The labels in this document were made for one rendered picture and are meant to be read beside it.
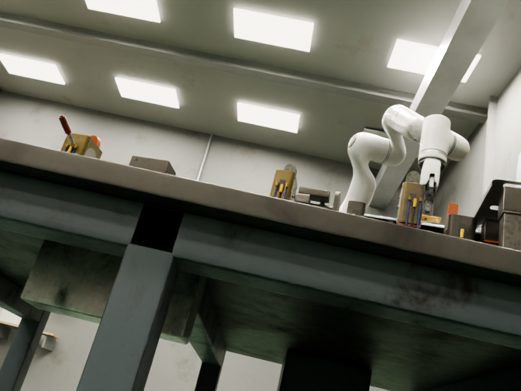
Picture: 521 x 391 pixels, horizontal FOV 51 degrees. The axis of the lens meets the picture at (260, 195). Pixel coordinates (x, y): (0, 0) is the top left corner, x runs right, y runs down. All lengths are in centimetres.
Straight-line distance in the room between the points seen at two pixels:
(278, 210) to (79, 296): 49
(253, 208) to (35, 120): 1207
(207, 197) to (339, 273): 24
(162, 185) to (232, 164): 1058
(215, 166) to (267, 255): 1059
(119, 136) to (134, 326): 1129
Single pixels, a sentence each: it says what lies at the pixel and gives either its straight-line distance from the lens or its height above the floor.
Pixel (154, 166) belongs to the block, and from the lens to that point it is 163.
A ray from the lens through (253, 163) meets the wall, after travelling 1144.
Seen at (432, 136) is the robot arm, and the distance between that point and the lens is 174.
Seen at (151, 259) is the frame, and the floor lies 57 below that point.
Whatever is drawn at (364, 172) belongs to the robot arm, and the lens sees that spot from 213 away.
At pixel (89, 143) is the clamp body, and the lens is 174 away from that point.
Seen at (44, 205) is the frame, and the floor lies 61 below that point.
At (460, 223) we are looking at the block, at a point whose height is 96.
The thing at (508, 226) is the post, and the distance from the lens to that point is 130.
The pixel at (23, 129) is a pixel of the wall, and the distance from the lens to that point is 1280.
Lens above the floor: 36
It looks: 24 degrees up
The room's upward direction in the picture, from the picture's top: 14 degrees clockwise
